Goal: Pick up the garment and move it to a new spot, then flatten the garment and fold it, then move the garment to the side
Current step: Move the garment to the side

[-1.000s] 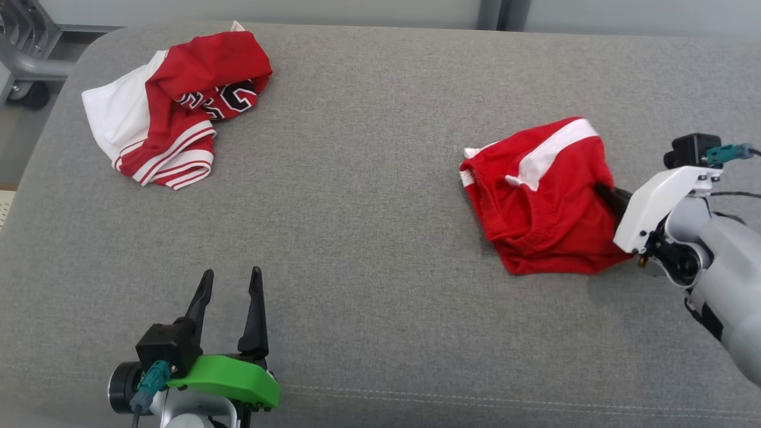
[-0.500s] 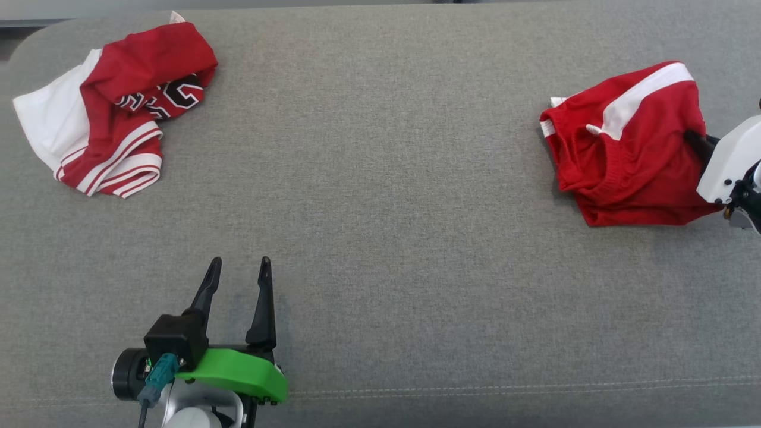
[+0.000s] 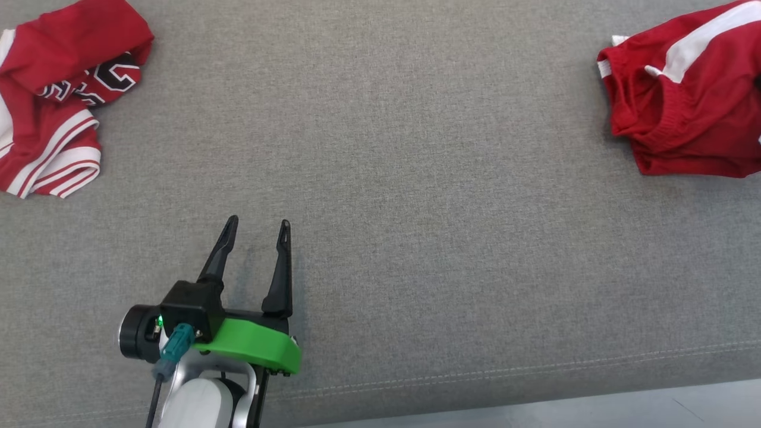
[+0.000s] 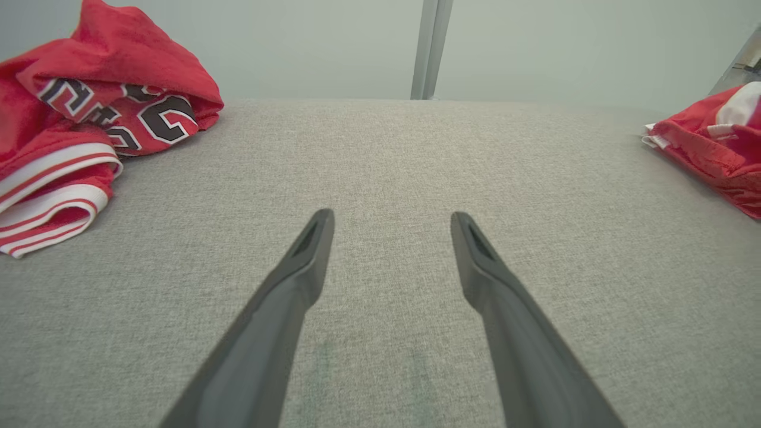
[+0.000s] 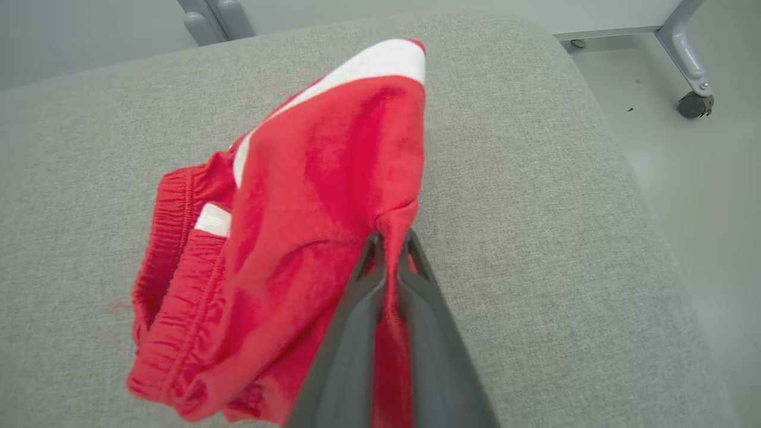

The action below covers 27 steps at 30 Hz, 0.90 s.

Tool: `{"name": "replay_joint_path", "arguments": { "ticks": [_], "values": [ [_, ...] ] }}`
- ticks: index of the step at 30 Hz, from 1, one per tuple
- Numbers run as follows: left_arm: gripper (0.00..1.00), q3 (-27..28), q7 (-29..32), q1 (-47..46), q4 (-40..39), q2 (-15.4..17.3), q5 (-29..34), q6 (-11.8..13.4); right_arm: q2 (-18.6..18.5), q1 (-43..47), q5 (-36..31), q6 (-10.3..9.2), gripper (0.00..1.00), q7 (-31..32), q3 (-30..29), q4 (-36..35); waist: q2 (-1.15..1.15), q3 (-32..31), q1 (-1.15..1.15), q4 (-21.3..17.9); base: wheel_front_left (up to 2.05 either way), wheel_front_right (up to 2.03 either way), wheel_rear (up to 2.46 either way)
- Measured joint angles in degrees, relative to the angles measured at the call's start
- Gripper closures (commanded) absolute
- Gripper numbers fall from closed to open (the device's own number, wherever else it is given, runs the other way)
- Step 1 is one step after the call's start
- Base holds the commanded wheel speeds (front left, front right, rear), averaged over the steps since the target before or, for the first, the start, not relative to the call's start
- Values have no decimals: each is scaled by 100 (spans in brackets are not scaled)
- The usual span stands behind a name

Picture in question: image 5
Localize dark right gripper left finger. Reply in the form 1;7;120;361
285;232;387;428

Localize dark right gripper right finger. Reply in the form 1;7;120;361
395;229;500;428

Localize red and white shorts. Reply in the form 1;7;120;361
126;39;427;428

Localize grey leg with caster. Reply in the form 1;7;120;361
654;0;715;119

